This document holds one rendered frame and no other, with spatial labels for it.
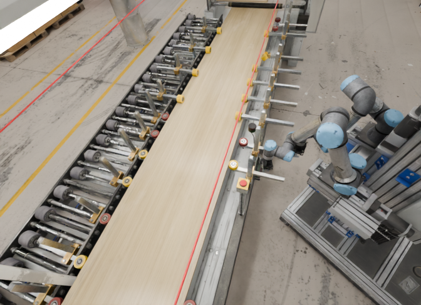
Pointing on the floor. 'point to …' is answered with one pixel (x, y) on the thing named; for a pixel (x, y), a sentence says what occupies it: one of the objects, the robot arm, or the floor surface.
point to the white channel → (34, 276)
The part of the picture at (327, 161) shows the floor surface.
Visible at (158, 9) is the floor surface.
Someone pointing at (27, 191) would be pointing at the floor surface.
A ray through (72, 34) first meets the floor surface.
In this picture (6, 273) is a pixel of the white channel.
